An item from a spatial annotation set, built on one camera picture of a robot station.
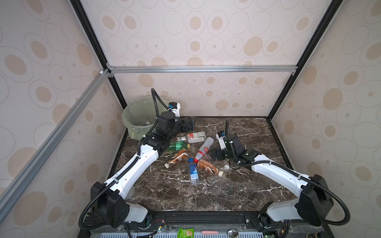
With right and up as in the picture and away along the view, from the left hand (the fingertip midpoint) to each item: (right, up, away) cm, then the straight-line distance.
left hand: (194, 117), depth 73 cm
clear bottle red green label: (+1, -11, +28) cm, 30 cm away
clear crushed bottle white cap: (+12, -34, +10) cm, 38 cm away
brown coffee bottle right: (+6, -26, +15) cm, 31 cm away
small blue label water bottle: (0, -32, +11) cm, 34 cm away
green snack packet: (-4, -54, -4) cm, 55 cm away
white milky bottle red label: (+7, -18, +24) cm, 31 cm away
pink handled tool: (+8, -57, 0) cm, 57 cm away
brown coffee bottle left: (-8, -22, +19) cm, 30 cm away
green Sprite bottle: (-10, -16, +24) cm, 31 cm away
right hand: (+15, -17, +11) cm, 25 cm away
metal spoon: (+19, -56, -1) cm, 59 cm away
